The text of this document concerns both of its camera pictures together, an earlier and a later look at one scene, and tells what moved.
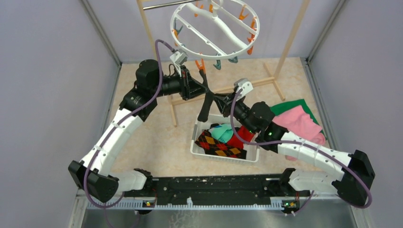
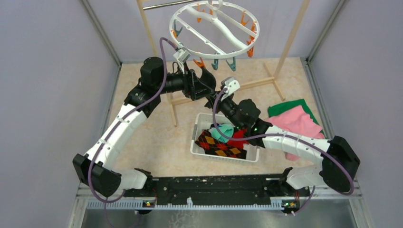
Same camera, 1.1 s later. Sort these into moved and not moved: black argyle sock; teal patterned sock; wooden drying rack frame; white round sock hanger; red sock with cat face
Moved: white round sock hanger
Not moved: teal patterned sock; black argyle sock; wooden drying rack frame; red sock with cat face
